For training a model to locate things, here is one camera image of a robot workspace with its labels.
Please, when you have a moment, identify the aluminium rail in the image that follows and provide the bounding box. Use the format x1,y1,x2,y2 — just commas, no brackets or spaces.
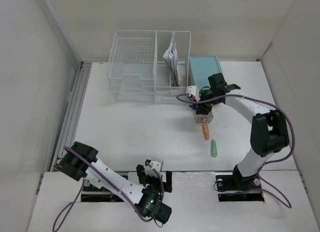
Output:
49,61,92,172

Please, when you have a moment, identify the clear blue-cap spray bottle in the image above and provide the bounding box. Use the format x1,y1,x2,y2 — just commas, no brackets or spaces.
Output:
189,104,197,111

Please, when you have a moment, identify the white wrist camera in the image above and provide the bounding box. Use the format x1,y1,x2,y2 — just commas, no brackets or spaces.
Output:
144,157,164,176
186,85,200,102

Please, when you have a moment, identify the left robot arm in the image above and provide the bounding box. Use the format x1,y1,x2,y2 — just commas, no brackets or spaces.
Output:
56,142,173,224

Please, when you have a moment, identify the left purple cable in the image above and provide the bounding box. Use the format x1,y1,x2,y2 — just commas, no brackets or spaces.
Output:
52,145,166,232

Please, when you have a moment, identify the grey setup guide booklet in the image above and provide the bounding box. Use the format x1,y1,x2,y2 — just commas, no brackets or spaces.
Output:
162,32,182,87

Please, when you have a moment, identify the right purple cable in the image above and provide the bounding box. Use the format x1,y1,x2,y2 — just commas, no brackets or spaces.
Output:
176,93,297,209

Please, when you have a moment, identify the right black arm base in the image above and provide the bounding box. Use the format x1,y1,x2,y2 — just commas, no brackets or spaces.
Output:
214,165,265,202

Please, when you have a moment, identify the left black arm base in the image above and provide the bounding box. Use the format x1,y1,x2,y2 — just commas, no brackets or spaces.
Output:
80,181,123,203

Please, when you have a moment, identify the orange plastic case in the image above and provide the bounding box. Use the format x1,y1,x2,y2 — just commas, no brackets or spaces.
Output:
202,124,210,141

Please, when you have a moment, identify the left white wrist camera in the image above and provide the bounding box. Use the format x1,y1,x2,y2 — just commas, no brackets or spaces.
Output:
144,157,164,176

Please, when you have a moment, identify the purple cable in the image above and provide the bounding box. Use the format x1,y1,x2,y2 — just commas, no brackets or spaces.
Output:
176,93,297,209
52,145,166,232

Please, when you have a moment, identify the clear drawer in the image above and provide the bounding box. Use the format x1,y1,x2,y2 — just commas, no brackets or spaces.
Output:
195,112,214,124

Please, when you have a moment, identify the green plastic case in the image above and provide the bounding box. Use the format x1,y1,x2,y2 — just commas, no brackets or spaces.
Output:
210,139,218,158

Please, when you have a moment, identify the teal orange drawer box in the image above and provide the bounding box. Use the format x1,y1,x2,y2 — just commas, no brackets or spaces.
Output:
188,55,223,89

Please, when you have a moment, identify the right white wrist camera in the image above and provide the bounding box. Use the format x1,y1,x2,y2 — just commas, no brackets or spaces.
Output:
186,85,200,102

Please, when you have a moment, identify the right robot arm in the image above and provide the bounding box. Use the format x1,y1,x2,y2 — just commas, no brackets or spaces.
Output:
195,73,289,192

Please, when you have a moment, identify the white wire mesh organizer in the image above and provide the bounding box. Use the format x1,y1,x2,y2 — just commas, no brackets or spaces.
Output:
107,30,191,104

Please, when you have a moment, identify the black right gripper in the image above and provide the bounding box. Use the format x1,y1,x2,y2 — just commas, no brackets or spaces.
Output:
192,91,221,116

